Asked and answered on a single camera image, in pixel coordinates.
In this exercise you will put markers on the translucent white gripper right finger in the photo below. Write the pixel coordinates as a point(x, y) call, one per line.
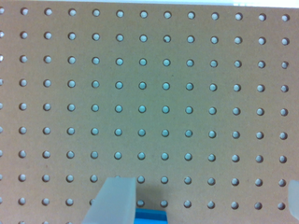
point(293, 198)

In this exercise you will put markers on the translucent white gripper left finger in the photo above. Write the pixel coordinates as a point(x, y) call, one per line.
point(114, 203)

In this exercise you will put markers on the blue cube block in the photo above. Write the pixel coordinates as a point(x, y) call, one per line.
point(147, 216)

